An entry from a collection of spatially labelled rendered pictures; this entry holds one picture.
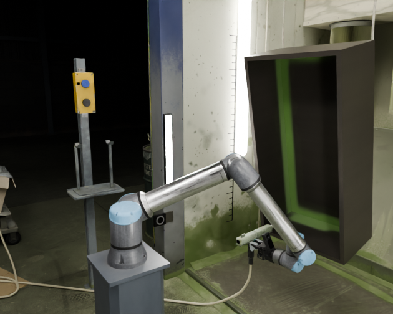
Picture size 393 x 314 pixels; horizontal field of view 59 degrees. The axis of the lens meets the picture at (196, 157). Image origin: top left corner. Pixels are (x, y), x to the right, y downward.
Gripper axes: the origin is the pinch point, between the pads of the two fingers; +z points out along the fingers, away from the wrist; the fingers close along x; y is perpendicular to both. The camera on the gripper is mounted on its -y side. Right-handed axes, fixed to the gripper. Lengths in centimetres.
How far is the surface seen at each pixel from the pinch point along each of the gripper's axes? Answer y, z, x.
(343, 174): -51, -49, 14
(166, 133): -62, 65, -14
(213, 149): -44, 62, 28
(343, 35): -130, 16, 132
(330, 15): -145, 26, 128
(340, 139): -70, -48, 11
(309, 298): 48, -23, 36
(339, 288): 49, -31, 63
